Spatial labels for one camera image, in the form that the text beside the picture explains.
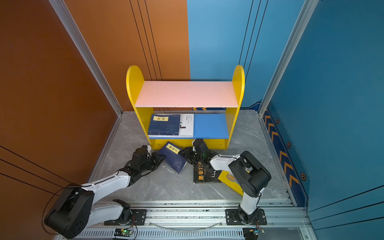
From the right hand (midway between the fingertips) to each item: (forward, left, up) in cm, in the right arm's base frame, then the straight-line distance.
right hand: (178, 155), depth 87 cm
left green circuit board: (-36, +23, -9) cm, 44 cm away
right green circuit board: (-37, -36, -10) cm, 53 cm away
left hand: (0, +6, +1) cm, 6 cm away
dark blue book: (+15, +8, +11) cm, 20 cm away
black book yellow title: (-8, -15, -7) cm, 18 cm away
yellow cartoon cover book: (-12, -29, -6) cm, 32 cm away
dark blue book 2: (-2, +2, -1) cm, 4 cm away
